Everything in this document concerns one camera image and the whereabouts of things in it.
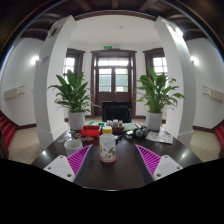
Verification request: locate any dark wooden double door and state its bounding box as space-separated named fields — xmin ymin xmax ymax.
xmin=90 ymin=49 xmax=138 ymax=116

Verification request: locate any box of small cups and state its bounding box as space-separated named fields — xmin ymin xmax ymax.
xmin=105 ymin=119 xmax=125 ymax=135

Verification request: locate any clear bottle with yellow cap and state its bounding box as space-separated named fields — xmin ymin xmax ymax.
xmin=99 ymin=125 xmax=117 ymax=164

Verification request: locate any black chair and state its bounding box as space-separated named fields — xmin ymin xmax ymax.
xmin=101 ymin=100 xmax=132 ymax=124

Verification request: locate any white speckled cup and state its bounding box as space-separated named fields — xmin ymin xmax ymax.
xmin=63 ymin=138 xmax=84 ymax=157

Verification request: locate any red plastic container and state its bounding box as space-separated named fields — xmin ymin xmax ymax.
xmin=80 ymin=124 xmax=102 ymax=138

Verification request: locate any leafy plant in white pot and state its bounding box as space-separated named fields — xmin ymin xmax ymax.
xmin=134 ymin=66 xmax=185 ymax=132
xmin=47 ymin=69 xmax=93 ymax=131

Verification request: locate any white wall radiator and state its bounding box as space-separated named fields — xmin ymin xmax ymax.
xmin=2 ymin=85 xmax=26 ymax=100
xmin=202 ymin=85 xmax=224 ymax=103

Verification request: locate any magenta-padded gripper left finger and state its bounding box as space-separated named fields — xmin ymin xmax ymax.
xmin=43 ymin=143 xmax=95 ymax=188

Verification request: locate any green flat pad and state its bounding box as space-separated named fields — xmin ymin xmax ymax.
xmin=123 ymin=122 xmax=137 ymax=132

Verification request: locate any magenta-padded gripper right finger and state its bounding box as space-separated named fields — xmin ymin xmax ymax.
xmin=133 ymin=143 xmax=184 ymax=188

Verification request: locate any dark-framed window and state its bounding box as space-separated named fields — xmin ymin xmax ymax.
xmin=63 ymin=48 xmax=86 ymax=101
xmin=143 ymin=47 xmax=169 ymax=84

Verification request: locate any printed paper leaflet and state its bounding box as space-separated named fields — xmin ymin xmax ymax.
xmin=145 ymin=130 xmax=174 ymax=145

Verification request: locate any glowing wall lamp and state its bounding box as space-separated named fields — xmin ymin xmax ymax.
xmin=30 ymin=55 xmax=40 ymax=66
xmin=189 ymin=55 xmax=199 ymax=66

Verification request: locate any red carpeted staircase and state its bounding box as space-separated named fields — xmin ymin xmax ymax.
xmin=0 ymin=111 xmax=17 ymax=149
xmin=214 ymin=123 xmax=224 ymax=149

